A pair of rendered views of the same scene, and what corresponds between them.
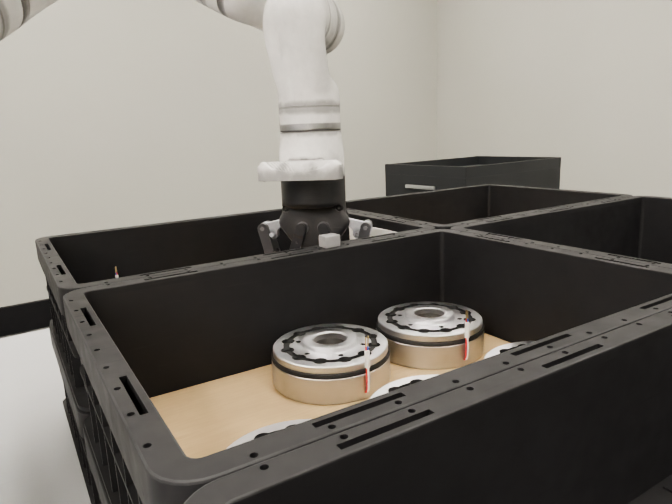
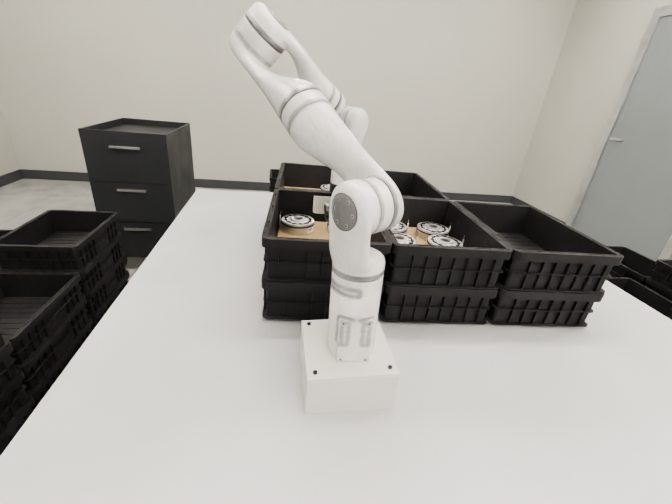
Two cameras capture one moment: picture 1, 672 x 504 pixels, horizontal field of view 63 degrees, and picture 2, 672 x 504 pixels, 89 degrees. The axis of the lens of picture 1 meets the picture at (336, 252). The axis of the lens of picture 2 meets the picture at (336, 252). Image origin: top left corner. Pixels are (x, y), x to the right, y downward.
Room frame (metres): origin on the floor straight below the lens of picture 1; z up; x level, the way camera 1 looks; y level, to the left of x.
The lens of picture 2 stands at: (0.24, 0.93, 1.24)
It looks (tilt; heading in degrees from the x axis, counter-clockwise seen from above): 26 degrees down; 294
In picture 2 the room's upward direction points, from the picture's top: 6 degrees clockwise
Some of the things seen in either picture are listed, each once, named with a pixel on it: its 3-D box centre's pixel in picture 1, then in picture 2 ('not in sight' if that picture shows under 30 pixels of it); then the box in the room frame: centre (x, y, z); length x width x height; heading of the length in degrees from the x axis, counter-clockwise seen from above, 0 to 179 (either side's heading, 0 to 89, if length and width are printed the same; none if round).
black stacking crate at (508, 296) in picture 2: not in sight; (507, 274); (0.13, -0.19, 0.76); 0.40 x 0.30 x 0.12; 121
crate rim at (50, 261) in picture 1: (231, 242); (323, 215); (0.64, 0.12, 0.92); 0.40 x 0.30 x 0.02; 121
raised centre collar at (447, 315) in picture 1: (429, 315); not in sight; (0.51, -0.09, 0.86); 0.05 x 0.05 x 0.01
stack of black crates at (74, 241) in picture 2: not in sight; (73, 272); (1.85, 0.21, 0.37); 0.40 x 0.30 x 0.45; 125
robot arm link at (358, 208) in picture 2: not in sight; (361, 230); (0.42, 0.42, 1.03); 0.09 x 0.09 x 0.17; 68
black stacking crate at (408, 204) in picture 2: (382, 366); (424, 238); (0.39, -0.03, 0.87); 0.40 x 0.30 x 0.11; 121
